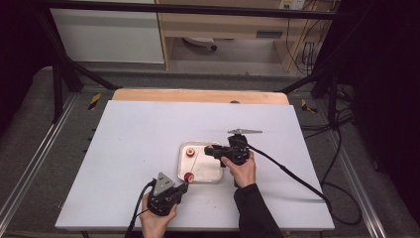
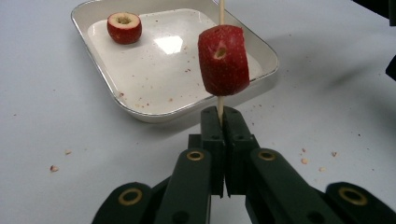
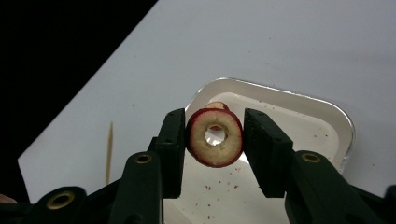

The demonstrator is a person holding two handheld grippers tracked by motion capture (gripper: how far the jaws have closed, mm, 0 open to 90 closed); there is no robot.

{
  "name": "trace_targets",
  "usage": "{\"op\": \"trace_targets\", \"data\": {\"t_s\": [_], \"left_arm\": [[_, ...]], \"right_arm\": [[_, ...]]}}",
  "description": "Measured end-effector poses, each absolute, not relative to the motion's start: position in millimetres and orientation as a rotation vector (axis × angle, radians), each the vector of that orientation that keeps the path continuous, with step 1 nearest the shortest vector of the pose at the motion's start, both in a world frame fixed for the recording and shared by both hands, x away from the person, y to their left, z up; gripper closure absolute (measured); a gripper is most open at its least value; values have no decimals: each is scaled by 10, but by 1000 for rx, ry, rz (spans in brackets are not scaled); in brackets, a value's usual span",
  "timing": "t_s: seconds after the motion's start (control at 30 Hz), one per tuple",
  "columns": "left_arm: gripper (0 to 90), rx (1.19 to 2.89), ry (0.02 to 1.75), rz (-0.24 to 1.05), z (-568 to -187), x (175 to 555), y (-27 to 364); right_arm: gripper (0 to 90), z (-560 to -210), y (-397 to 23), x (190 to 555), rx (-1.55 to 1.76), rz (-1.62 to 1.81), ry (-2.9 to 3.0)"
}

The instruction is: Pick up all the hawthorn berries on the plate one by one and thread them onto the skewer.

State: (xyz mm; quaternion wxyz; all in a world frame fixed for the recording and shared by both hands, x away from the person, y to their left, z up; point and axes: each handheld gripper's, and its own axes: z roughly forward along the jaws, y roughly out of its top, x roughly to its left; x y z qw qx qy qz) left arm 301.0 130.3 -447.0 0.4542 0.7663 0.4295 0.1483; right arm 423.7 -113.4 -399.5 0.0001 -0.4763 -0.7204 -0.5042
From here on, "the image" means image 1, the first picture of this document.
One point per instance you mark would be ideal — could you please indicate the white chair base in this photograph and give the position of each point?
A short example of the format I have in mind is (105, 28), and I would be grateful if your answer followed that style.
(199, 41)

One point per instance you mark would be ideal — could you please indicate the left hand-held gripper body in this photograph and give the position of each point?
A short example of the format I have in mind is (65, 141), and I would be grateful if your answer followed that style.
(161, 200)

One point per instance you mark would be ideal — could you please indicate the person's right hand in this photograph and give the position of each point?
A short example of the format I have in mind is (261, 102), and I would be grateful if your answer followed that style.
(242, 173)

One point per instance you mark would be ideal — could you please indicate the thin wooden skewer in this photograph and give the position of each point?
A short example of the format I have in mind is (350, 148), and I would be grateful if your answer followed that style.
(195, 162)

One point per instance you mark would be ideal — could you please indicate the aluminium floor rail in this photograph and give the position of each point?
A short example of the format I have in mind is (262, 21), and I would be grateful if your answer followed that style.
(39, 152)
(360, 188)

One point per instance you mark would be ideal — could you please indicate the light wooden desk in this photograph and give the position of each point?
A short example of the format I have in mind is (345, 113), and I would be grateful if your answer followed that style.
(224, 24)

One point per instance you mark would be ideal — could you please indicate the white table board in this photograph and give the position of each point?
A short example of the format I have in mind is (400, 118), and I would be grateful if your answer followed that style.
(138, 139)

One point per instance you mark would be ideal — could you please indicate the yellow black tape strip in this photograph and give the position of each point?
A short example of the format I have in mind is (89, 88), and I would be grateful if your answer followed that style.
(94, 101)
(308, 106)

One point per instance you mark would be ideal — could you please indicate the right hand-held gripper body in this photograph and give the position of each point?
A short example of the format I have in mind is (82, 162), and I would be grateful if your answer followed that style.
(236, 152)

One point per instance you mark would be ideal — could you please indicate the white square tray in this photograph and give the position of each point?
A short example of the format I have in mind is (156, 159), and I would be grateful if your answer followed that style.
(204, 170)

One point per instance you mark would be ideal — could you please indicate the person's left hand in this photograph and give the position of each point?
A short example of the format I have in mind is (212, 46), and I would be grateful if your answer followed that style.
(153, 224)

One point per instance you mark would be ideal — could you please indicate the black metal frame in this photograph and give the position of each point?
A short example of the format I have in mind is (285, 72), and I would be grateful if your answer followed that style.
(185, 9)

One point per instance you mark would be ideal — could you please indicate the white cabinet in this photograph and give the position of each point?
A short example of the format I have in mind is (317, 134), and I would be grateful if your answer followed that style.
(105, 36)

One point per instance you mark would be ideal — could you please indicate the dark curtain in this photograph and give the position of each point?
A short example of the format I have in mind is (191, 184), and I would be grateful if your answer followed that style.
(386, 99)
(16, 59)

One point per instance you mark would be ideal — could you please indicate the white wall socket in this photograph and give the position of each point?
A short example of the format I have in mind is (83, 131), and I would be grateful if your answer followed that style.
(292, 4)

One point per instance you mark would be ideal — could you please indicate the wooden table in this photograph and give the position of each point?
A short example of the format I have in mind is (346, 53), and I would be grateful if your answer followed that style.
(185, 95)

